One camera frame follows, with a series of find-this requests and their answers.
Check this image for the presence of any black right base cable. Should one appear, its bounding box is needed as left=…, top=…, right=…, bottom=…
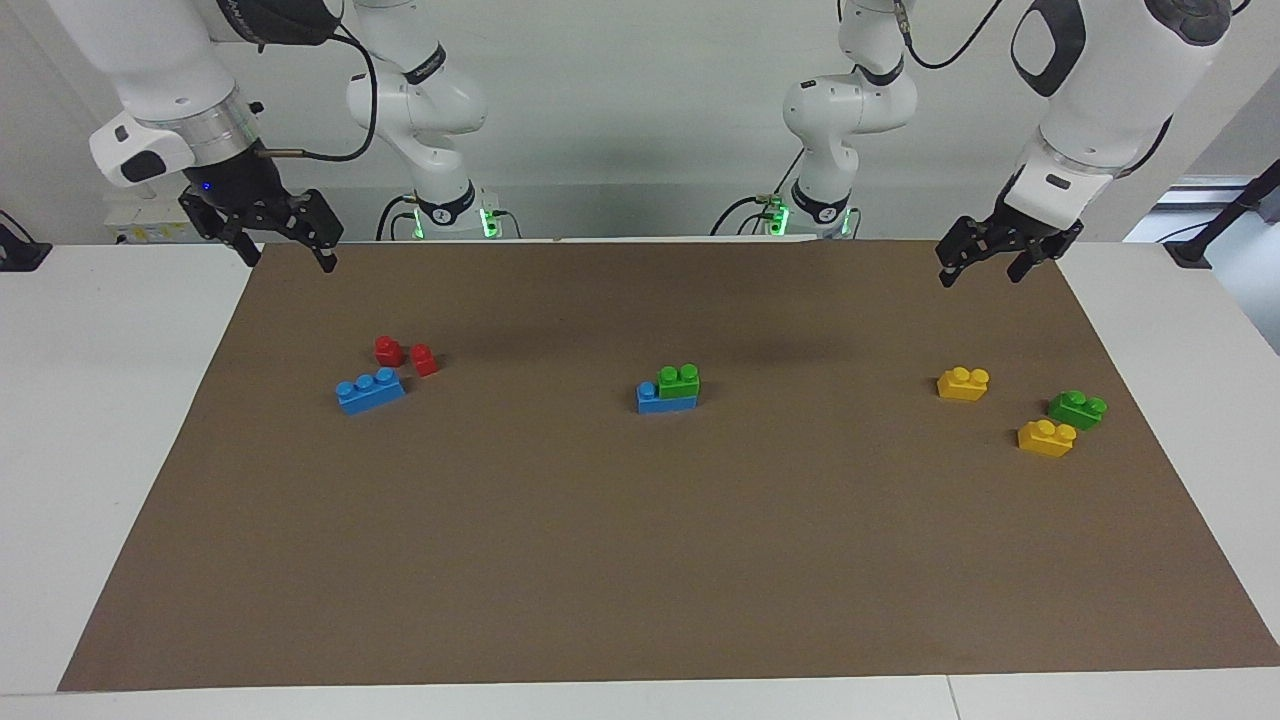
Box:
left=376, top=195, right=419, bottom=241

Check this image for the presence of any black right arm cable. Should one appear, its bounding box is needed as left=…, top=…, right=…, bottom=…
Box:
left=258, top=22, right=379, bottom=163

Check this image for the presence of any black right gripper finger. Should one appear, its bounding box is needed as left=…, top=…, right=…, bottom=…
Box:
left=180, top=195, right=263, bottom=268
left=285, top=188, right=346, bottom=273

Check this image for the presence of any black left base cable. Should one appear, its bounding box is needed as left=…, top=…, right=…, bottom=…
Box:
left=710, top=148, right=806, bottom=238

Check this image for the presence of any black base cable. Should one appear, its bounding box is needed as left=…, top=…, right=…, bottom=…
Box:
left=376, top=195, right=419, bottom=241
left=710, top=148, right=806, bottom=238

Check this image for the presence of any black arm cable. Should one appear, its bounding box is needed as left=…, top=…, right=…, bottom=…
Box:
left=893, top=0, right=1006, bottom=71
left=258, top=22, right=379, bottom=163

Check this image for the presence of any brown paper mat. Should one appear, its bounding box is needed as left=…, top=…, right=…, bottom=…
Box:
left=57, top=238, right=1280, bottom=693

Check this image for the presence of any white box with yellow label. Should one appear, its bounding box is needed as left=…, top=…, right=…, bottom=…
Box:
left=105, top=195, right=206, bottom=246

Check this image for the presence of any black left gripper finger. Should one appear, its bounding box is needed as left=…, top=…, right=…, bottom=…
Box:
left=1007, top=240, right=1061, bottom=284
left=935, top=218, right=996, bottom=289

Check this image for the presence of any blue three-stud block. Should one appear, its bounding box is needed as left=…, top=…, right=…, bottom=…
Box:
left=335, top=367, right=407, bottom=416
left=637, top=381, right=698, bottom=415

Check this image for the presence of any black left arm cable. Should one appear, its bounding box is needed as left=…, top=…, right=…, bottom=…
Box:
left=893, top=0, right=1006, bottom=71

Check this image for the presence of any black table clamp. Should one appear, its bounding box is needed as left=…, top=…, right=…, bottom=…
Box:
left=0, top=210, right=53, bottom=273

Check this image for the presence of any yellow two-stud block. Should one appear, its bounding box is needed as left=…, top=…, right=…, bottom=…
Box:
left=936, top=367, right=991, bottom=402
left=1017, top=419, right=1078, bottom=459

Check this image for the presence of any black stand with clamp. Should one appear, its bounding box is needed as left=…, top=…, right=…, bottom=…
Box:
left=1163, top=158, right=1280, bottom=269

